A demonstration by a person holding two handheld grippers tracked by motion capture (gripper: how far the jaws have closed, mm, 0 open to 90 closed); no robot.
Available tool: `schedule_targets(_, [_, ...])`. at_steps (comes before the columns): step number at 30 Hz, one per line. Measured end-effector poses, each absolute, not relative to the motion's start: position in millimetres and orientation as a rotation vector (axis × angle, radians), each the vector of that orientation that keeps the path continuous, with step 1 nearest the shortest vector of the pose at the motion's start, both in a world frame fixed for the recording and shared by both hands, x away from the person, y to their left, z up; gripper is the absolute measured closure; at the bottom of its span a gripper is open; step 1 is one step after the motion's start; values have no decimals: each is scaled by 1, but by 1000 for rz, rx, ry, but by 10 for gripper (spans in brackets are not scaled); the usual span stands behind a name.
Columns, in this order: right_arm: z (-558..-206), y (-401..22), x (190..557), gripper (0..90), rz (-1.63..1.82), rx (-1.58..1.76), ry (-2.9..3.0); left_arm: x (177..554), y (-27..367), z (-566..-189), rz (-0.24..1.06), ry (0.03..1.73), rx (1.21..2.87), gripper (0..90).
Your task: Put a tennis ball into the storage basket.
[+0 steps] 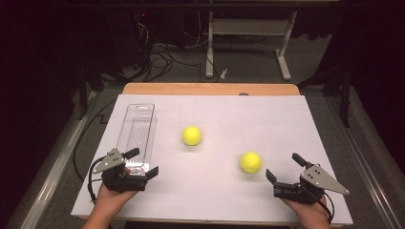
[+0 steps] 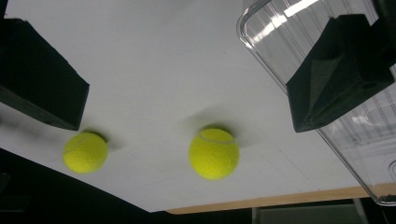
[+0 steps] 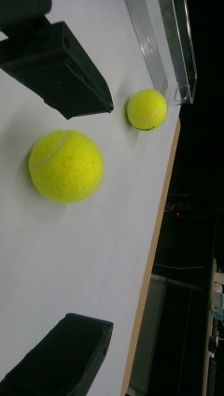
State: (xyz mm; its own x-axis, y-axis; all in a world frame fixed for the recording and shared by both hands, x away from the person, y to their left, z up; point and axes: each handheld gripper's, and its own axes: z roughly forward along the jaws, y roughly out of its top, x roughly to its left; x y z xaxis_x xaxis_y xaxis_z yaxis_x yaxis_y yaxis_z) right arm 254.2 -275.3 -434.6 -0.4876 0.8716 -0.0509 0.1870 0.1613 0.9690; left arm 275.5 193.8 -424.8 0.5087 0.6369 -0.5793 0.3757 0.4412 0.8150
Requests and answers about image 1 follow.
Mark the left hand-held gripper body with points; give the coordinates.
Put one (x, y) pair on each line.
(114, 178)

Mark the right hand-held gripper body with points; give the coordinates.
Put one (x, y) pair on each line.
(315, 178)

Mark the clear plastic container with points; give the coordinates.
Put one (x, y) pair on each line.
(137, 133)

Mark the yellow tennis ball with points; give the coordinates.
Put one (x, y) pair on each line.
(191, 135)
(251, 162)

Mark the person's left hand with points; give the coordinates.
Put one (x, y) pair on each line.
(110, 202)

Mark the person's right hand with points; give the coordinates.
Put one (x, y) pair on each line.
(313, 213)

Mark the white table cover board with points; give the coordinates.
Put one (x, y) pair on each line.
(216, 191)

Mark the black metal stand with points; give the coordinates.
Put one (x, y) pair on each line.
(83, 92)
(345, 95)

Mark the wooden table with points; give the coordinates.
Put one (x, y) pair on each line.
(191, 88)

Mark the small white floor object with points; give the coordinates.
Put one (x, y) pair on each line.
(224, 73)

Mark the dark equipment with red light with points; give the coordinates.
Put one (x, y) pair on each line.
(143, 31)

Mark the aluminium floor rail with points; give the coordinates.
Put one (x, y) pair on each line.
(366, 165)
(51, 178)

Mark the white metal frame desk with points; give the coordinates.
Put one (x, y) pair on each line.
(248, 27)

